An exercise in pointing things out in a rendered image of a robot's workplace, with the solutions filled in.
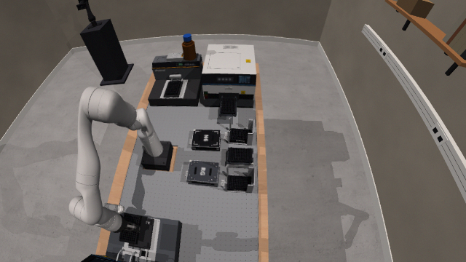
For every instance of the brown glass bottle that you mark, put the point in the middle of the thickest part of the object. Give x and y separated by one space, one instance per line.
189 52

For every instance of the blue bottle cap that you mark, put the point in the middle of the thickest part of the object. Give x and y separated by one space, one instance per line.
187 37

